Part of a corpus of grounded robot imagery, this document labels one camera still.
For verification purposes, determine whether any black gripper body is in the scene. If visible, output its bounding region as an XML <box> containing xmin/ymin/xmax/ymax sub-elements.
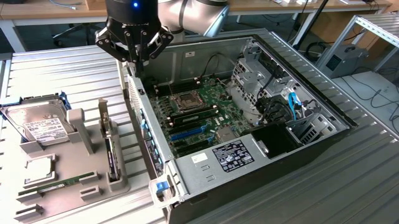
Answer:
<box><xmin>104</xmin><ymin>0</ymin><xmax>163</xmax><ymax>31</ymax></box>

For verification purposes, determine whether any office chair base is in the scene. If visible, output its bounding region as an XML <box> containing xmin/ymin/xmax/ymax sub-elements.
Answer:
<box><xmin>51</xmin><ymin>22</ymin><xmax>102</xmax><ymax>47</ymax></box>

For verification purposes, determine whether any CPU socket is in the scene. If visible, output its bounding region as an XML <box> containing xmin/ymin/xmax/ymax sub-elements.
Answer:
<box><xmin>168</xmin><ymin>90</ymin><xmax>204</xmax><ymax>114</ymax></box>

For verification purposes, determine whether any green motherboard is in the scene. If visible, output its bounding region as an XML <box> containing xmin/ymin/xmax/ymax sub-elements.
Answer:
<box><xmin>148</xmin><ymin>78</ymin><xmax>251</xmax><ymax>159</ymax></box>

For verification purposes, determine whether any installed RAM stick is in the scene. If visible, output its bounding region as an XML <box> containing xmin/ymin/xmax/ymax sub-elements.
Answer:
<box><xmin>170</xmin><ymin>106</ymin><xmax>219</xmax><ymax>125</ymax></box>

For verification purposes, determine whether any silver metal drive cage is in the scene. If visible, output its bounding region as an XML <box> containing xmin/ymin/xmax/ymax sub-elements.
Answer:
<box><xmin>231</xmin><ymin>38</ymin><xmax>300</xmax><ymax>100</ymax></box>

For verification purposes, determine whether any silver hard disk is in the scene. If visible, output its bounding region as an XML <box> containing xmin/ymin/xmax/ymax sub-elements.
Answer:
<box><xmin>6</xmin><ymin>98</ymin><xmax>71</xmax><ymax>147</ymax></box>

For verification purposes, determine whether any blue expansion slot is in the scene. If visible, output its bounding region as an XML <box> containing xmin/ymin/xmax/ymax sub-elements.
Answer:
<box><xmin>170</xmin><ymin>123</ymin><xmax>210</xmax><ymax>142</ymax></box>

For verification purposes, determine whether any graphics card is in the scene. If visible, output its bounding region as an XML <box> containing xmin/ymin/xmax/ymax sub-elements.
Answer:
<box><xmin>98</xmin><ymin>98</ymin><xmax>123</xmax><ymax>182</ymax></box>

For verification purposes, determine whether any black expansion slot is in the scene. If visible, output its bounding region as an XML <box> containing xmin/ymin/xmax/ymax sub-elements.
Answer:
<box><xmin>172</xmin><ymin>137</ymin><xmax>214</xmax><ymax>153</ymax></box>

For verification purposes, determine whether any silver chipset heatsink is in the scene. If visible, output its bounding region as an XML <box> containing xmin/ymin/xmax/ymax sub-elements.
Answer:
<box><xmin>216</xmin><ymin>128</ymin><xmax>238</xmax><ymax>143</ymax></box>

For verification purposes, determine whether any black stand pole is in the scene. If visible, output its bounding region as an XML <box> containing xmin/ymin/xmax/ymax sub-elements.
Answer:
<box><xmin>298</xmin><ymin>0</ymin><xmax>328</xmax><ymax>50</ymax></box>

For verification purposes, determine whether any silver power supply unit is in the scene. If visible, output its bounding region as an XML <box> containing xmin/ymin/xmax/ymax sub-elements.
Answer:
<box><xmin>172</xmin><ymin>134</ymin><xmax>272</xmax><ymax>196</ymax></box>

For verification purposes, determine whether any silver CPU chip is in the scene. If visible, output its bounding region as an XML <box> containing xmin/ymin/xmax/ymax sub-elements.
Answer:
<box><xmin>24</xmin><ymin>158</ymin><xmax>55</xmax><ymax>184</ymax></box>

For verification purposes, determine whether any grey parts rack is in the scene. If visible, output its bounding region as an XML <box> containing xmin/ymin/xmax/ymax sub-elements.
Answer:
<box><xmin>14</xmin><ymin>108</ymin><xmax>132</xmax><ymax>223</ymax></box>

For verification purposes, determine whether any grey control box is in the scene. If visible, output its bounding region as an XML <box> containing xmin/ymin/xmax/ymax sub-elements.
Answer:
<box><xmin>315</xmin><ymin>44</ymin><xmax>371</xmax><ymax>79</ymax></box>

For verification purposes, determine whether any blue case latch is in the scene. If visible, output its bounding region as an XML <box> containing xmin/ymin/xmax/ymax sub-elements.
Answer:
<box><xmin>154</xmin><ymin>182</ymin><xmax>170</xmax><ymax>195</ymax></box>

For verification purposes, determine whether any green RAM stick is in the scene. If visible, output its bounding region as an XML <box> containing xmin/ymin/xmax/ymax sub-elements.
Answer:
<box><xmin>18</xmin><ymin>171</ymin><xmax>96</xmax><ymax>196</ymax></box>

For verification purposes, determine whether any open black PC case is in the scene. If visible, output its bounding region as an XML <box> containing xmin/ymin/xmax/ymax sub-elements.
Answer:
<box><xmin>116</xmin><ymin>28</ymin><xmax>359</xmax><ymax>224</ymax></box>

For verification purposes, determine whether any black looped wire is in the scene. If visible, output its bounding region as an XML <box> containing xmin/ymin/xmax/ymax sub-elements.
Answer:
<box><xmin>199</xmin><ymin>53</ymin><xmax>238</xmax><ymax>80</ymax></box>

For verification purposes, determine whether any wooden desk with white frame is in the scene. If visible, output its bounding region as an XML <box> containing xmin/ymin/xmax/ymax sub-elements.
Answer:
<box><xmin>0</xmin><ymin>0</ymin><xmax>108</xmax><ymax>53</ymax></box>
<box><xmin>227</xmin><ymin>0</ymin><xmax>394</xmax><ymax>45</ymax></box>

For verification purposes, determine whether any black wire bundle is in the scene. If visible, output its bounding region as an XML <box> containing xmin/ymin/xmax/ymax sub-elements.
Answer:
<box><xmin>256</xmin><ymin>97</ymin><xmax>295</xmax><ymax>124</ymax></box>

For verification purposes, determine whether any blue SATA wire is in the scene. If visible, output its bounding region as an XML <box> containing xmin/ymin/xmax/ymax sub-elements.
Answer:
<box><xmin>287</xmin><ymin>91</ymin><xmax>303</xmax><ymax>122</ymax></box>

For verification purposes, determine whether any aluminium profile frame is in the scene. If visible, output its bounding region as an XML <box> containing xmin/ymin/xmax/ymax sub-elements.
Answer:
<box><xmin>314</xmin><ymin>14</ymin><xmax>399</xmax><ymax>72</ymax></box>

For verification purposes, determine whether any black cable on white table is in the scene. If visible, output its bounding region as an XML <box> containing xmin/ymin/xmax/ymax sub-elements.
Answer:
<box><xmin>339</xmin><ymin>74</ymin><xmax>399</xmax><ymax>123</ymax></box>

